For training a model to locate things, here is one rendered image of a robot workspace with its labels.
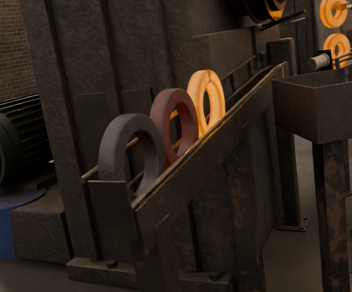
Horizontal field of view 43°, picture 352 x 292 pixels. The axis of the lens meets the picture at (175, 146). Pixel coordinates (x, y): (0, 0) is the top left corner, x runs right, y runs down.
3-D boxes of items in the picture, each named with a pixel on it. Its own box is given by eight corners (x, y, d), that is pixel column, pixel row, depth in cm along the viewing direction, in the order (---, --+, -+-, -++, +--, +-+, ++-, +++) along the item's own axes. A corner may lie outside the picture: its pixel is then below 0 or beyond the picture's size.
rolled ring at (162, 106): (192, 78, 100) (178, 79, 102) (155, 100, 85) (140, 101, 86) (204, 154, 106) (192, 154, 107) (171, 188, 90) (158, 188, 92)
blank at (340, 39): (332, 74, 210) (338, 74, 207) (317, 50, 203) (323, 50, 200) (349, 51, 214) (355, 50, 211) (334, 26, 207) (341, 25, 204)
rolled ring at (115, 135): (154, 98, 84) (140, 99, 86) (101, 135, 69) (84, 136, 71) (173, 185, 91) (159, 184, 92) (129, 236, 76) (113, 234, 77)
